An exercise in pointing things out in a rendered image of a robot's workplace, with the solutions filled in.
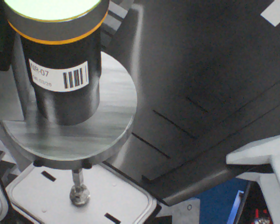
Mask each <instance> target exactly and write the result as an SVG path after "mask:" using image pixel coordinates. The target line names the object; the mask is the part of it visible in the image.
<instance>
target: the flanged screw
mask: <svg viewBox="0 0 280 224"><path fill-rule="evenodd" d="M69 197H70V200H71V201H72V202H73V203H74V204H76V205H83V204H85V203H86V202H87V201H88V200H89V198H90V192H89V190H88V189H87V187H86V185H84V184H82V185H81V186H80V187H78V186H75V185H73V186H72V188H71V190H70V194H69Z"/></svg>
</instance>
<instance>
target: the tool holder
mask: <svg viewBox="0 0 280 224"><path fill-rule="evenodd" d="M101 66H102V72H101V77H100V79H99V91H100V101H99V105H98V108H97V110H96V112H95V113H94V114H93V115H92V116H91V117H90V118H89V119H88V120H86V121H85V122H82V123H79V124H76V125H68V126H65V125H58V124H55V123H53V122H50V121H48V120H47V119H46V118H44V117H43V116H42V114H41V112H40V111H39V109H38V106H37V102H36V97H35V92H34V88H33V86H32V85H31V83H30V80H29V77H28V73H27V68H26V63H25V59H24V56H23V48H22V44H21V38H20V34H19V33H18V32H16V31H15V30H14V28H12V27H11V25H10V24H9V22H8V20H7V18H6V16H5V12H4V9H3V4H2V0H0V120H2V123H3V126H4V130H5V133H6V135H7V137H8V139H9V141H10V143H12V145H13V147H14V148H15V149H16V150H17V151H18V152H19V153H21V154H22V155H23V156H24V157H25V158H27V159H29V160H30V161H32V162H33V166H35V167H42V166H44V167H48V168H51V169H57V170H76V169H82V168H84V169H87V170H88V169H91V168H92V166H94V165H97V164H99V163H101V162H103V161H105V160H106V159H108V158H109V157H110V156H112V155H114V154H115V153H117V152H118V151H119V149H120V148H121V147H122V146H123V145H124V144H125V143H126V142H127V140H128V139H129V137H130V134H131V133H132V131H133V128H134V125H135V120H136V116H137V92H136V89H135V86H134V83H133V80H132V78H131V76H130V74H129V73H128V72H127V70H126V69H125V68H124V67H123V66H122V65H121V64H120V63H119V62H118V61H117V60H115V59H114V58H113V57H111V56H109V55H107V54H105V53H104V52H101Z"/></svg>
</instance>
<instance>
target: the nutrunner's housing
mask: <svg viewBox="0 0 280 224"><path fill-rule="evenodd" d="M20 38H21V44H22V48H23V56H24V59H25V63H26V68H27V73H28V77H29V80H30V83H31V85H32V86H33V88H34V92H35V97H36V102H37V106H38V109H39V111H40V112H41V114H42V116H43V117H44V118H46V119H47V120H48V121H50V122H53V123H55V124H58V125H65V126H68V125H76V124H79V123H82V122H85V121H86V120H88V119H89V118H90V117H91V116H92V115H93V114H94V113H95V112H96V110H97V108H98V105H99V101H100V91H99V79H100V77H101V72H102V66H101V39H100V26H99V27H98V28H97V30H95V31H94V32H93V33H91V34H90V35H87V36H86V37H84V38H82V39H80V40H77V41H75V42H71V43H67V44H59V45H51V44H43V43H38V42H34V41H32V40H29V39H27V38H25V37H23V36H21V35H20Z"/></svg>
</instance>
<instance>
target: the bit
mask: <svg viewBox="0 0 280 224"><path fill-rule="evenodd" d="M71 171H72V175H73V182H74V184H75V186H78V187H80V186H81V185H82V184H83V183H84V177H83V169H76V170H71Z"/></svg>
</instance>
